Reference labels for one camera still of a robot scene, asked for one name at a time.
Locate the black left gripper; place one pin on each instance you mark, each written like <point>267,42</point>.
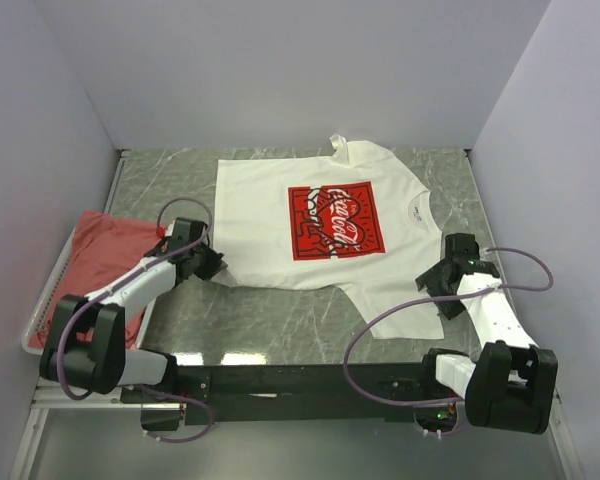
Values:
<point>214,265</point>

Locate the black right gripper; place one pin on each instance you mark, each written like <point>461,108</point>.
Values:
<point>431,277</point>

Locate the white t-shirt red print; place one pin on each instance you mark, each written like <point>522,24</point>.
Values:
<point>358,220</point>

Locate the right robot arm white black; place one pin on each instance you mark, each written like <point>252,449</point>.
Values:
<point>511,384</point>

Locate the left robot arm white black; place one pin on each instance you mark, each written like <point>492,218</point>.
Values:
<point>86,343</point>

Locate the red t-shirt in tray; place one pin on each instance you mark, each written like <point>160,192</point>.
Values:
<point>103,248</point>

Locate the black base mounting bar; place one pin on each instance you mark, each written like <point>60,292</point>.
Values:
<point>205,396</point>

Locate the white plastic tray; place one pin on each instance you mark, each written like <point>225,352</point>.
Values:
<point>37,322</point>

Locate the aluminium frame rail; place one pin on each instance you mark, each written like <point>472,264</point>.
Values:
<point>436,421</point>

